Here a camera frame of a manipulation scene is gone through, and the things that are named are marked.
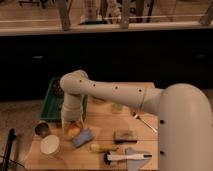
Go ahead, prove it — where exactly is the small metal cup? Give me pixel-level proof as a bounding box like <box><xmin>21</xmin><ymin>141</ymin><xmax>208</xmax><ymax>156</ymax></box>
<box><xmin>35</xmin><ymin>122</ymin><xmax>51</xmax><ymax>138</ymax></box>

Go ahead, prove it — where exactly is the silver fork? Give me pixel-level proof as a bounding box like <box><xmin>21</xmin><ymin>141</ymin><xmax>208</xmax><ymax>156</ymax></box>
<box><xmin>131</xmin><ymin>112</ymin><xmax>158</xmax><ymax>133</ymax></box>

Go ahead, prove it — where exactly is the blue sponge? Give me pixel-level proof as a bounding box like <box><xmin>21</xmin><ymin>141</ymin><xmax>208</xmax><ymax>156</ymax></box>
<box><xmin>72</xmin><ymin>128</ymin><xmax>94</xmax><ymax>148</ymax></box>

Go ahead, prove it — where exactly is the orange-red apple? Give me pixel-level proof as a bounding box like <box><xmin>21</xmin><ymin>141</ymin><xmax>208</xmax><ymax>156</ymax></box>
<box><xmin>67</xmin><ymin>126</ymin><xmax>80</xmax><ymax>138</ymax></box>

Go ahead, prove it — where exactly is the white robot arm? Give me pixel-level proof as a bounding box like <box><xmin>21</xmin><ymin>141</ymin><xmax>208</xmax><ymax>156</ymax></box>
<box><xmin>60</xmin><ymin>70</ymin><xmax>213</xmax><ymax>171</ymax></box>

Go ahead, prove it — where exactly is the black stand pole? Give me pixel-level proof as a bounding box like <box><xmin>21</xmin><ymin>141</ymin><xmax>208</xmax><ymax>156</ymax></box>
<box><xmin>1</xmin><ymin>129</ymin><xmax>16</xmax><ymax>171</ymax></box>

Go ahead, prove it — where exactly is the dark grape bunch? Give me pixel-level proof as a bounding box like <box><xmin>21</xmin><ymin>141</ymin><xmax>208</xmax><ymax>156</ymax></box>
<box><xmin>53</xmin><ymin>82</ymin><xmax>64</xmax><ymax>97</ymax></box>

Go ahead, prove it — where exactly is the translucent green cup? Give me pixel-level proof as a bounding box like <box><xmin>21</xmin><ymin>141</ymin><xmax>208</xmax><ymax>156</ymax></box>
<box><xmin>112</xmin><ymin>103</ymin><xmax>123</xmax><ymax>112</ymax></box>

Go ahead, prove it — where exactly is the yellow banana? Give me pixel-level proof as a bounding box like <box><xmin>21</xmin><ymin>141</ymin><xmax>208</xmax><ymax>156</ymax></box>
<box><xmin>90</xmin><ymin>144</ymin><xmax>118</xmax><ymax>153</ymax></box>

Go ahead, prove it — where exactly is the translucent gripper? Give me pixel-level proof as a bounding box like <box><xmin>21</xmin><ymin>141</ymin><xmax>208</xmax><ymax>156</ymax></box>
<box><xmin>62</xmin><ymin>119</ymin><xmax>83</xmax><ymax>140</ymax></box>

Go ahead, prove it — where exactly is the white paper cup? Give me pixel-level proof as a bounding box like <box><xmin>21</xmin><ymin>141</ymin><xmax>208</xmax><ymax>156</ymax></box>
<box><xmin>40</xmin><ymin>135</ymin><xmax>60</xmax><ymax>156</ymax></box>

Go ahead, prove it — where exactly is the green plastic tray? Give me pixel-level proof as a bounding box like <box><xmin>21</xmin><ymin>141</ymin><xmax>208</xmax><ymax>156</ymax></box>
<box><xmin>39</xmin><ymin>77</ymin><xmax>88</xmax><ymax>122</ymax></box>

